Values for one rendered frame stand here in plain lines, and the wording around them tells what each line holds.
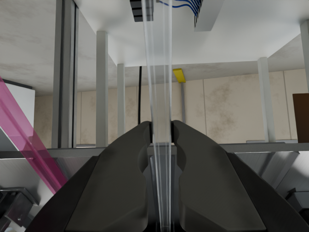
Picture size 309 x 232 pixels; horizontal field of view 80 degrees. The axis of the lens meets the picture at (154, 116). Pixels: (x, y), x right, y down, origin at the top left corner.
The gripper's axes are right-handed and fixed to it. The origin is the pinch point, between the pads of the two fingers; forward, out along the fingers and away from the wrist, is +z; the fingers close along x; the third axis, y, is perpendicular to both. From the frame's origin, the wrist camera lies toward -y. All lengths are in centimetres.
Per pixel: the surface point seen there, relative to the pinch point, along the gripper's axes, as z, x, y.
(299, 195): 3.0, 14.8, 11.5
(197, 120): 262, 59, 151
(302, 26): 54, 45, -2
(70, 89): 29.2, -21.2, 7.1
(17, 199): 2.1, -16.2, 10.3
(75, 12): 42.8, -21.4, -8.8
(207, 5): 38.7, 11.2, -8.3
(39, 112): 339, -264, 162
